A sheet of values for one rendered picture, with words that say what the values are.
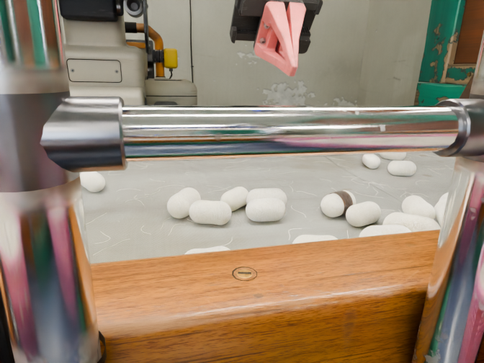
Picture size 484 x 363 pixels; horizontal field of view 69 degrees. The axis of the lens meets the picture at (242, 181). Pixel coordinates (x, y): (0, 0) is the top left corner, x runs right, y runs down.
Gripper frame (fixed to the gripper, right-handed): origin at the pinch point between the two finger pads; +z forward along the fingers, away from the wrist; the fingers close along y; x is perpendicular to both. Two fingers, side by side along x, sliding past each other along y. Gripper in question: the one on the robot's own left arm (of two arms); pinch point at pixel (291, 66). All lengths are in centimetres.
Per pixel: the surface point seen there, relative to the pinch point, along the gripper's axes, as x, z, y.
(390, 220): -3.9, 20.6, 1.0
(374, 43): 103, -149, 128
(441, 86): 13.8, -12.3, 36.9
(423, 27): 69, -117, 126
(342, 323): -8.9, 27.4, -7.4
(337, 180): 6.7, 10.8, 4.9
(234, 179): 8.1, 9.1, -6.6
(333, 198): -0.9, 17.0, -1.0
